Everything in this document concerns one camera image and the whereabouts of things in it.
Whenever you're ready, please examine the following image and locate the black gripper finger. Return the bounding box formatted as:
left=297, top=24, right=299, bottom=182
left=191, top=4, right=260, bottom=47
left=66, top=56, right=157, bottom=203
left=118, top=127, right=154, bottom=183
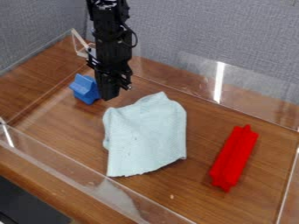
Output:
left=109, top=76, right=121, bottom=99
left=97, top=72, right=109, bottom=101

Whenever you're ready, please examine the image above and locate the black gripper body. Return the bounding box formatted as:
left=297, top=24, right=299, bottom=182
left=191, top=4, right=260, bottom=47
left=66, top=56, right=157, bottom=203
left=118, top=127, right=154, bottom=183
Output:
left=87, top=55, right=134, bottom=90

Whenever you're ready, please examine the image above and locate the light blue cloth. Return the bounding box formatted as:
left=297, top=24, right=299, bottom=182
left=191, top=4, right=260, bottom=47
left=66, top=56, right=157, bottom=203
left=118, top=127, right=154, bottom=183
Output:
left=103, top=92, right=187, bottom=177

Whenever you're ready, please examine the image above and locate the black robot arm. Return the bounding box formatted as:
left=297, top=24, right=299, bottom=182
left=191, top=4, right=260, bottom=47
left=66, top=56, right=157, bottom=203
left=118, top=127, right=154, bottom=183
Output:
left=87, top=0, right=135, bottom=101

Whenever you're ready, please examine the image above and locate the red object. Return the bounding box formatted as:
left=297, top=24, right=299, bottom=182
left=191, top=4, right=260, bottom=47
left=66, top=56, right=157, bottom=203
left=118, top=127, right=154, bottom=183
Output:
left=210, top=125, right=260, bottom=192

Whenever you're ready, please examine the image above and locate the blue star-shaped block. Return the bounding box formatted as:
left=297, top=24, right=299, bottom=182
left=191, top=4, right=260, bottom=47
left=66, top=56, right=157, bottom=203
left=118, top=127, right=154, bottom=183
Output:
left=70, top=73, right=101, bottom=105

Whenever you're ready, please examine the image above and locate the clear acrylic front barrier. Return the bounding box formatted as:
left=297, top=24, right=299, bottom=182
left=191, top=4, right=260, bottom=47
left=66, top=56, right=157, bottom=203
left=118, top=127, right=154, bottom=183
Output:
left=0, top=118, right=197, bottom=224

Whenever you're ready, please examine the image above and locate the clear acrylic barrier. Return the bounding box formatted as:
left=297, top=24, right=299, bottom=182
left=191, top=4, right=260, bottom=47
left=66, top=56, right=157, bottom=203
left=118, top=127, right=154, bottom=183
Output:
left=130, top=49, right=299, bottom=132
left=0, top=118, right=197, bottom=224
left=276, top=145, right=299, bottom=224

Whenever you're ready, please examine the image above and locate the clear acrylic back barrier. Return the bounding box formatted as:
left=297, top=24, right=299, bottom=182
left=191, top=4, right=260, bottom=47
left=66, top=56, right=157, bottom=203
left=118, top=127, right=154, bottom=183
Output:
left=130, top=49, right=299, bottom=132

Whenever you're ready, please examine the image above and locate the clear acrylic right barrier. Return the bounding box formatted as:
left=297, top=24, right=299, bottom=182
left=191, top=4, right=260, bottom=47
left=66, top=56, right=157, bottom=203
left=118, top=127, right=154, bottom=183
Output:
left=276, top=145, right=299, bottom=224

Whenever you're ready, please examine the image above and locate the clear acrylic corner bracket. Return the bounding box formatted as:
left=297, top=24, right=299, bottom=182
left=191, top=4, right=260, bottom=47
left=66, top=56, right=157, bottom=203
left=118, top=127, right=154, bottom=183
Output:
left=71, top=29, right=97, bottom=58

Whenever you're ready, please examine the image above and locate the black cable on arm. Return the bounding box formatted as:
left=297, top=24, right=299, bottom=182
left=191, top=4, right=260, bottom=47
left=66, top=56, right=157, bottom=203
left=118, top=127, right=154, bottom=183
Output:
left=123, top=22, right=139, bottom=49

